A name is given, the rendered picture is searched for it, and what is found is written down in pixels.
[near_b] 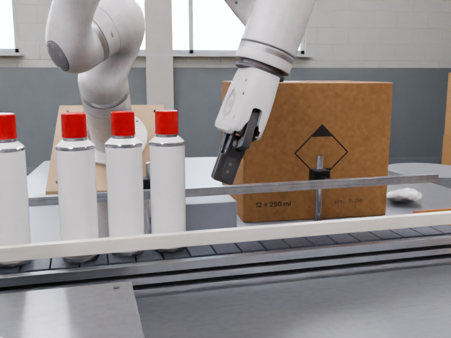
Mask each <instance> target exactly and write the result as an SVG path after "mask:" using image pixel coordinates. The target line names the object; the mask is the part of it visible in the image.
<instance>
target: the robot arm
mask: <svg viewBox="0 0 451 338"><path fill-rule="evenodd" d="M224 1H225V3H226V4H227V5H228V7H229V8H230V9H231V10H232V12H233V13H234V14H235V16H236V17H237V18H238V19H239V20H240V21H241V23H242V24H243V25H244V27H245V29H244V33H243V35H242V38H241V41H240V44H239V46H238V49H237V52H236V55H235V57H236V58H237V59H238V60H240V61H237V62H236V66H237V67H238V68H239V69H238V70H237V72H236V74H235V76H234V78H233V80H232V82H231V84H230V87H229V89H228V91H227V94H226V96H225V99H224V101H223V104H222V106H221V109H220V111H219V114H218V116H217V119H216V121H215V127H216V128H217V129H218V130H220V131H223V132H224V133H223V137H222V138H223V140H222V143H221V147H220V149H219V154H218V156H217V160H216V161H215V165H214V167H213V171H212V173H211V177H212V179H214V180H216V181H219V182H222V183H225V184H228V185H232V184H233V182H234V179H235V177H236V173H237V171H238V168H239V165H240V162H241V160H242V158H243V156H244V153H245V151H246V150H247V149H249V147H250V144H251V142H257V141H258V140H259V139H260V138H261V136H262V134H263V132H264V129H265V127H266V124H267V121H268V118H269V115H270V112H271V109H272V105H273V103H274V98H275V96H276V93H277V89H278V85H279V82H284V79H285V78H284V77H283V76H289V74H290V71H291V69H292V66H293V63H294V61H295V57H296V55H297V52H298V49H299V46H300V44H301V40H302V38H303V35H304V33H305V29H306V27H307V24H308V21H309V18H310V16H311V12H312V10H313V7H314V5H315V1H316V0H224ZM144 34H145V19H144V14H143V11H142V8H141V7H140V5H139V3H138V2H137V1H136V0H53V1H52V5H51V8H50V12H49V15H48V21H47V24H46V47H47V51H48V53H49V55H50V57H51V61H53V63H55V65H57V67H59V69H61V70H63V71H65V72H67V73H70V74H79V75H78V86H79V92H80V96H81V101H82V104H83V110H84V113H86V117H87V139H88V140H89V141H91V142H92V143H93V144H94V145H95V163H96V164H98V165H102V166H106V156H105V143H106V142H107V141H108V140H109V139H110V138H111V137H112V135H111V112H112V111H131V110H132V107H131V101H130V90H129V83H128V74H129V72H130V70H131V68H132V66H133V63H134V61H135V59H136V57H137V55H138V52H139V51H140V48H141V45H142V42H143V39H144ZM135 132H136V134H135V135H134V137H136V138H138V139H139V140H140V141H141V142H142V151H144V148H145V147H146V144H147V141H148V134H147V131H146V127H145V125H144V124H143V123H142V122H141V121H140V120H139V119H138V118H137V117H135ZM236 133H237V134H238V135H239V136H237V135H236Z"/></svg>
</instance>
